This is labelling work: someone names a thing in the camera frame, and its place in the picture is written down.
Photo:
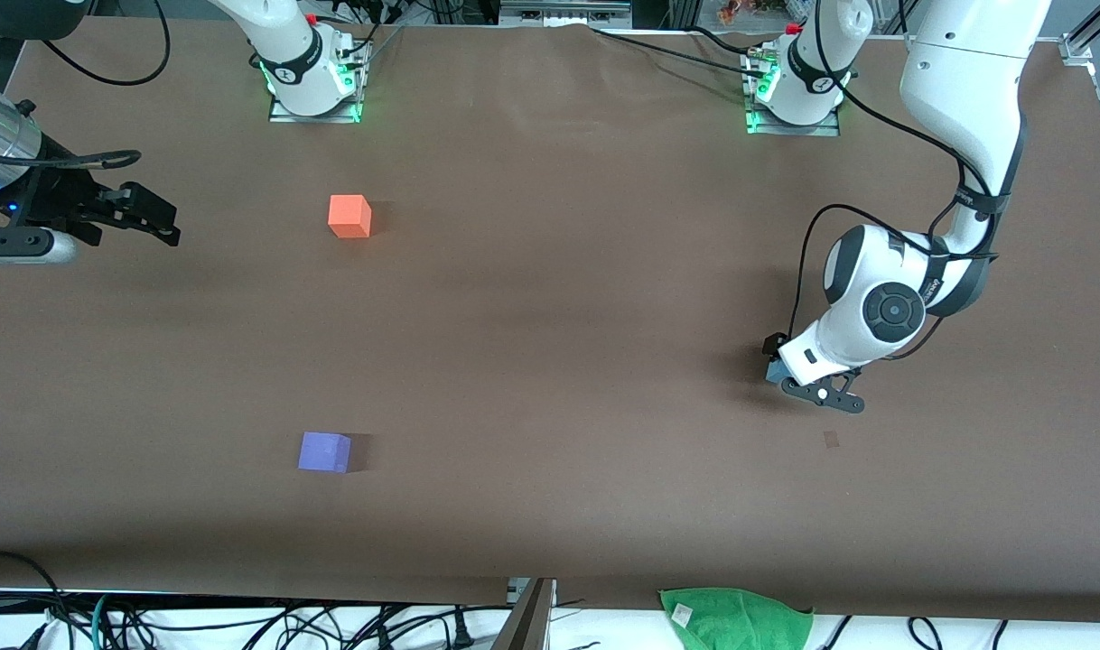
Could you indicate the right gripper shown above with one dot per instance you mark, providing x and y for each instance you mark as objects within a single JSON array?
[{"x": 51, "y": 202}]

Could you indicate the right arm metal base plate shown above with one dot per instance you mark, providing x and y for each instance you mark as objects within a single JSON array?
[{"x": 315, "y": 118}]

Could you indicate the grey metal post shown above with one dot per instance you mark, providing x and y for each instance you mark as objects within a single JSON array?
[{"x": 525, "y": 623}]

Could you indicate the brown table cover sheet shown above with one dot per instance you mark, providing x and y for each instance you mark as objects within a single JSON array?
[{"x": 550, "y": 271}]

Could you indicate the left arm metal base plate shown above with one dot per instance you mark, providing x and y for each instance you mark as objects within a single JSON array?
[{"x": 794, "y": 132}]

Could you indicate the aluminium corner profile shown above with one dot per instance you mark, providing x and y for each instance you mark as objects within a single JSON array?
[{"x": 1087, "y": 32}]

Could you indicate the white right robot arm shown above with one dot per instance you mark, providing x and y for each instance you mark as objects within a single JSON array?
[{"x": 288, "y": 54}]

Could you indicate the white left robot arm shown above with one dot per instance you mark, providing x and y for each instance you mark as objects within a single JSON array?
[{"x": 965, "y": 90}]

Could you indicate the orange foam block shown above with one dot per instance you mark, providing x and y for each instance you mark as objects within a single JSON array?
[{"x": 349, "y": 217}]

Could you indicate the aluminium frame with ports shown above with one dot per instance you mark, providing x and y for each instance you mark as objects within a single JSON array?
[{"x": 563, "y": 11}]

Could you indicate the purple foam block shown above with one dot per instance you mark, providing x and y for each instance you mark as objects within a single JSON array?
[{"x": 324, "y": 451}]

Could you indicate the green cloth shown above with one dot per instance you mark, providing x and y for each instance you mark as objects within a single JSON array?
[{"x": 740, "y": 623}]

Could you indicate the light blue foam block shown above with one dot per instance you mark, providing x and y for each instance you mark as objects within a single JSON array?
[{"x": 776, "y": 371}]

